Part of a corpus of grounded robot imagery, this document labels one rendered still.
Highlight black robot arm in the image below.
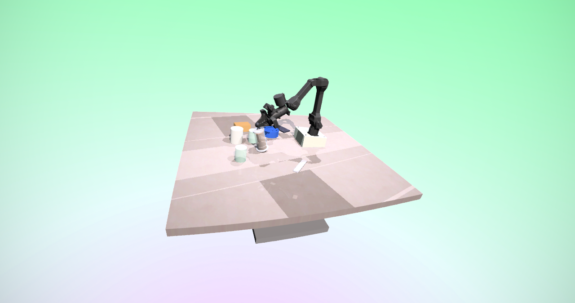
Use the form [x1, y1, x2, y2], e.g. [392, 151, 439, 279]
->
[263, 77, 329, 136]

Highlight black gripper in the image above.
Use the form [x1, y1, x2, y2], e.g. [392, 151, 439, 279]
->
[257, 108, 282, 129]

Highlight orange box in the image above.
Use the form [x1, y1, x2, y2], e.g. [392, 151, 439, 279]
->
[234, 122, 251, 132]

